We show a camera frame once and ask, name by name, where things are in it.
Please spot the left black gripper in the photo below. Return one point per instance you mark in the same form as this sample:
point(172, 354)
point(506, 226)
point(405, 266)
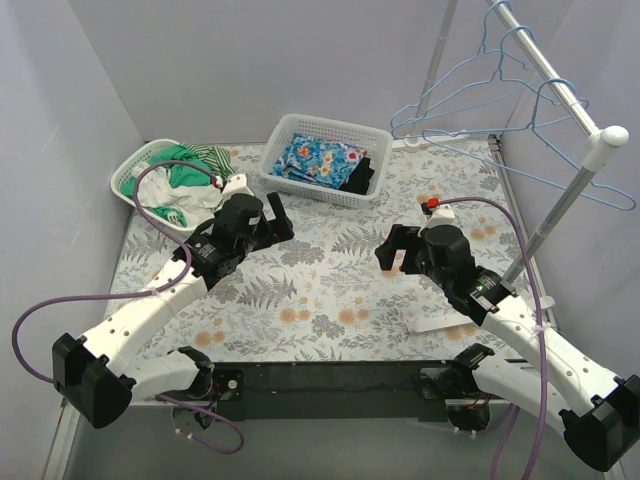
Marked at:
point(273, 230)

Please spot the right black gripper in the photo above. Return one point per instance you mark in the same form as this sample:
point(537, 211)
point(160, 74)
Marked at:
point(405, 253)

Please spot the white tank top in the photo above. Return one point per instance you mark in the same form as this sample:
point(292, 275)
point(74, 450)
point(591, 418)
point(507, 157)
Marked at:
point(179, 194)

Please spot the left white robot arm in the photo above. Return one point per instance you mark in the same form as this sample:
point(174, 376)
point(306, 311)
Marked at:
point(96, 372)

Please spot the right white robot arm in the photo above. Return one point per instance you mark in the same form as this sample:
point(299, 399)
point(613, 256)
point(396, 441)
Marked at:
point(595, 410)

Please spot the blue floral cloth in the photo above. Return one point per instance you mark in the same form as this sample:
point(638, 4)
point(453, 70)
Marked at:
point(317, 161)

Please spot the green striped garment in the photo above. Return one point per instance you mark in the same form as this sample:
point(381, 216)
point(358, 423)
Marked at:
point(218, 159)

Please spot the floral table mat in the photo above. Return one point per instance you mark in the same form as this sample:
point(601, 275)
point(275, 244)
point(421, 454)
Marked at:
point(322, 295)

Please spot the black cloth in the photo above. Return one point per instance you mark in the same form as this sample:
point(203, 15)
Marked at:
point(359, 181)

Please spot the green shirt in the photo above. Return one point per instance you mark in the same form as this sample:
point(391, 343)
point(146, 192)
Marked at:
point(172, 153)

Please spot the white rectangular basket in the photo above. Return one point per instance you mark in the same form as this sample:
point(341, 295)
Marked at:
point(377, 142)

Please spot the white oval laundry basket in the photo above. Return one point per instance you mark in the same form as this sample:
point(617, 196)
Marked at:
point(143, 154)

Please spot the silver clothes rack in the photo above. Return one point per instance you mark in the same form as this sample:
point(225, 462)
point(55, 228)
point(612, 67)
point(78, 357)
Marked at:
point(589, 262)

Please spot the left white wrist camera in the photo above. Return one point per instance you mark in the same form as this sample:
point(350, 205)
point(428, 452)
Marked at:
point(236, 184)

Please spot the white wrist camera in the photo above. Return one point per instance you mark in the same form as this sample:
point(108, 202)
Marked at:
point(437, 214)
point(236, 184)

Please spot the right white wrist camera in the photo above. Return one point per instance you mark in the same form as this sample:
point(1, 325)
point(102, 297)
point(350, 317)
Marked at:
point(437, 214)

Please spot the near blue wire hanger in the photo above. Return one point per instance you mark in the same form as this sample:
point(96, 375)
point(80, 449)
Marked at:
point(544, 162)

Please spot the blue wire hanger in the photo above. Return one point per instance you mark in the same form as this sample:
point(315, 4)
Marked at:
point(480, 70)
point(544, 162)
point(410, 124)

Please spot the far blue wire hanger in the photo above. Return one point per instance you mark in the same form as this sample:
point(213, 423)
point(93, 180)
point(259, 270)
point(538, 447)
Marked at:
point(410, 124)

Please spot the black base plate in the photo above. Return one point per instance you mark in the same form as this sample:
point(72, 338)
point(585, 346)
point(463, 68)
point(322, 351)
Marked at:
point(426, 391)

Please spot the middle blue wire hanger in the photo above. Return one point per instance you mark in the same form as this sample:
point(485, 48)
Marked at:
point(480, 70)

